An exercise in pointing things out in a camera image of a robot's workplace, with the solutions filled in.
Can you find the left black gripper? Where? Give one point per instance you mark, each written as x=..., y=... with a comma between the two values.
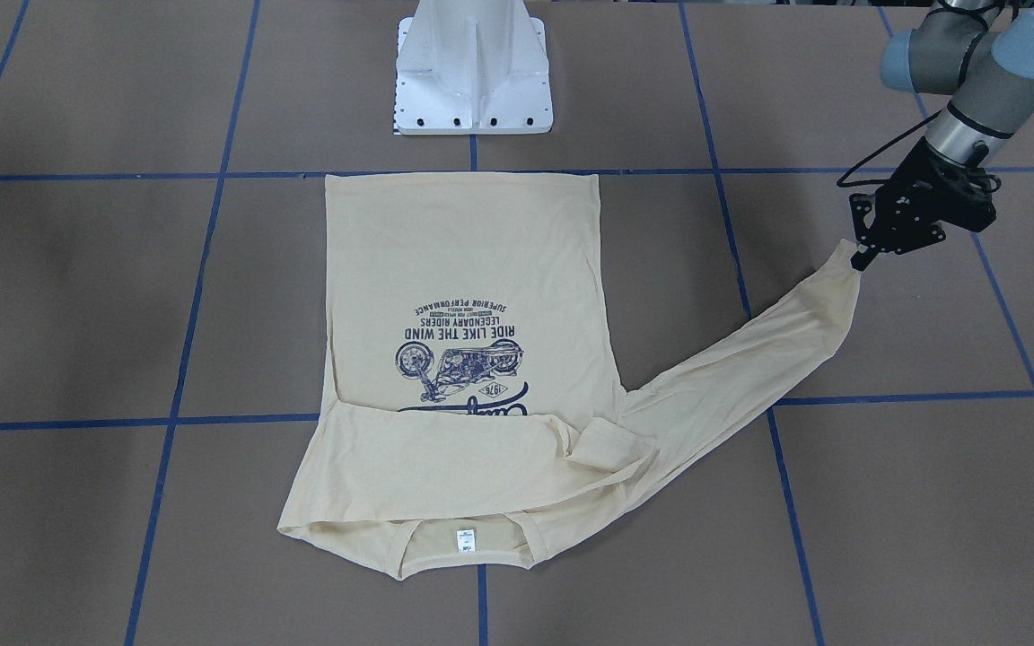
x=920, y=172

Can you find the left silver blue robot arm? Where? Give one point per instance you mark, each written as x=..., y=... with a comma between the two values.
x=980, y=56

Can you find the beige long-sleeve printed shirt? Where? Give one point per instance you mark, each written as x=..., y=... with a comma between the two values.
x=472, y=409

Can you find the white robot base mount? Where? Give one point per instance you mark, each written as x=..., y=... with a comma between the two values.
x=472, y=68

